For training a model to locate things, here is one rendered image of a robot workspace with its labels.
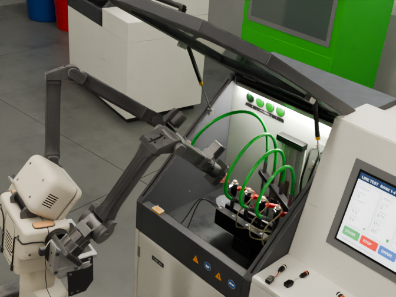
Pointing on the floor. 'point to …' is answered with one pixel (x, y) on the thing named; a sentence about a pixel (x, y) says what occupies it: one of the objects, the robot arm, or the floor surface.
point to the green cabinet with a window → (322, 33)
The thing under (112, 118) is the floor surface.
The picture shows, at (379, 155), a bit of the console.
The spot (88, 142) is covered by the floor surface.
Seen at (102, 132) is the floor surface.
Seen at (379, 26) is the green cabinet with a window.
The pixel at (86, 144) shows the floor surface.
